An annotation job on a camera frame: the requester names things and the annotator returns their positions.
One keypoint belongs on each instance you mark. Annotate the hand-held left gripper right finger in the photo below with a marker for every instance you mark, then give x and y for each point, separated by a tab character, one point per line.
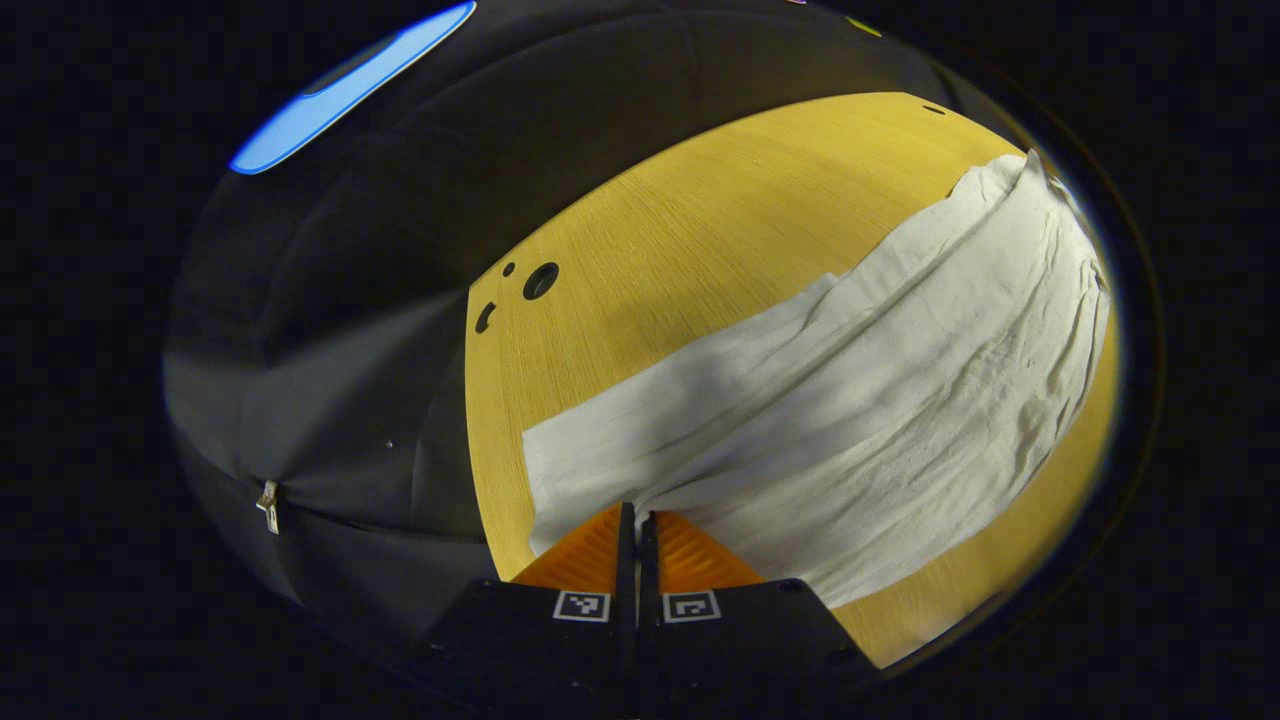
740	640

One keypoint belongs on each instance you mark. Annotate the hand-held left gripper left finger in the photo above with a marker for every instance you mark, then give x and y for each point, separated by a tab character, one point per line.
540	640

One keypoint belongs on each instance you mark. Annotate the white jeans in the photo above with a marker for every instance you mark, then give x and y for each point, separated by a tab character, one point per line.
860	400

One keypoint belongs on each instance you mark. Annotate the white clip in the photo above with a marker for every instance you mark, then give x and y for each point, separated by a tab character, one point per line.
268	507

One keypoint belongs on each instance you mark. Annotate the black backdrop cloth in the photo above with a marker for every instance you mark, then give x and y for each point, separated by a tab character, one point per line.
360	330

